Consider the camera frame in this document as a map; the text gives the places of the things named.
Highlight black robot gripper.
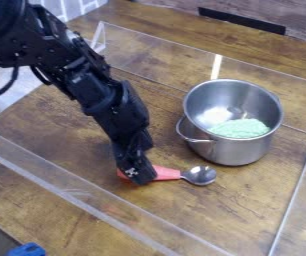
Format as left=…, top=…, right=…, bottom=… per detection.
left=83, top=81, right=158, bottom=185

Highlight pink handled metal spoon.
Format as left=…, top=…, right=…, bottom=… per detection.
left=115, top=164, right=219, bottom=187

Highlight stainless steel pot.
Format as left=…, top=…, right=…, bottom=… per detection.
left=176, top=79, right=285, bottom=166

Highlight blue object at corner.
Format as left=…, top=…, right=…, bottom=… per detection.
left=5, top=243, right=47, bottom=256

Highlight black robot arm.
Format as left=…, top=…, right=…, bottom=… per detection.
left=0, top=0, right=158, bottom=185

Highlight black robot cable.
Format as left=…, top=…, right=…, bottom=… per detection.
left=0, top=64, right=22, bottom=100

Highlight black strip on table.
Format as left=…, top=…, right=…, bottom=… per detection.
left=198, top=7, right=287, bottom=35

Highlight green food lump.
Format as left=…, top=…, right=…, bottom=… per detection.
left=209, top=118, right=270, bottom=138

